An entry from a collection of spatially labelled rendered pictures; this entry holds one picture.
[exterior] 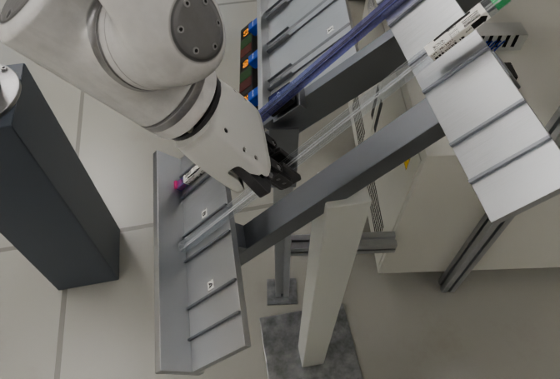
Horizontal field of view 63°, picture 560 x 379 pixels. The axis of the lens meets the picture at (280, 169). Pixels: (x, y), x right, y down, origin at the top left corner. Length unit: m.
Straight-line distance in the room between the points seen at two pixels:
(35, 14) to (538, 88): 1.02
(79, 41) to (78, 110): 1.65
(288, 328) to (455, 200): 0.60
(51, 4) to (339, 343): 1.19
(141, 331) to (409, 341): 0.76
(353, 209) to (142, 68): 0.37
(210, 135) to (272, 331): 1.01
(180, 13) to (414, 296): 1.27
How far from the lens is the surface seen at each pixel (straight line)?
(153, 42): 0.31
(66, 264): 1.42
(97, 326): 1.48
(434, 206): 1.11
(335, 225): 0.63
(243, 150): 0.44
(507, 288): 1.58
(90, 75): 0.37
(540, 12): 1.41
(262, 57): 0.93
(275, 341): 1.37
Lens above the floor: 1.32
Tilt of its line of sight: 53 degrees down
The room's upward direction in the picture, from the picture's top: straight up
